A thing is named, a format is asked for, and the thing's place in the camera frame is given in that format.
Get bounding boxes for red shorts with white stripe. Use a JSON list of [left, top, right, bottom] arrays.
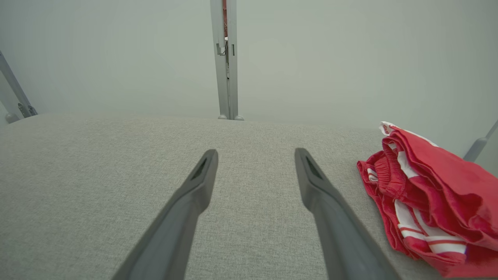
[[375, 121, 498, 249]]

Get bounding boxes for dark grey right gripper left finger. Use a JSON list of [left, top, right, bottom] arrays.
[[112, 149, 219, 280]]

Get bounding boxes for grey metal post red sticker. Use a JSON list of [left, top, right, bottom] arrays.
[[210, 0, 245, 121]]

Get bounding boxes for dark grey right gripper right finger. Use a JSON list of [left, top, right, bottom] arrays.
[[295, 148, 401, 280]]

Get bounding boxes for grey metal frame post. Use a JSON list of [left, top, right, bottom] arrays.
[[0, 51, 38, 124], [463, 120, 498, 163]]

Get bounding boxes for red basketball jersey white sleeves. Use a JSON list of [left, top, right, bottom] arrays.
[[357, 152, 498, 278]]

